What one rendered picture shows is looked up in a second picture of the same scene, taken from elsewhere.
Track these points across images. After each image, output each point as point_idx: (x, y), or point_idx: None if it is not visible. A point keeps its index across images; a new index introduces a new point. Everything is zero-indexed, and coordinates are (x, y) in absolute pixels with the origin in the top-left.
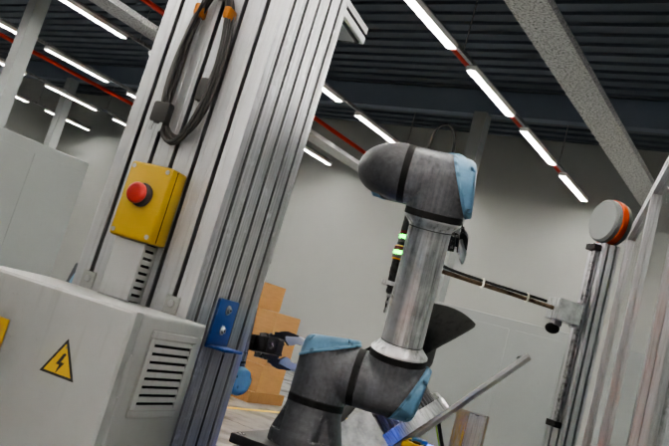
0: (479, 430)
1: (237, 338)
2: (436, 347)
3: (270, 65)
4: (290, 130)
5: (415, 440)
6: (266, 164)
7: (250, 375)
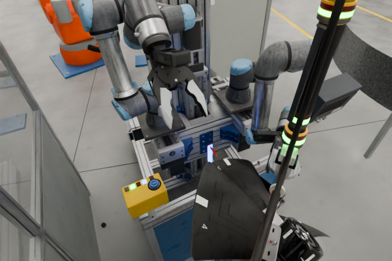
0: None
1: None
2: (235, 257)
3: None
4: None
5: (153, 177)
6: None
7: (248, 137)
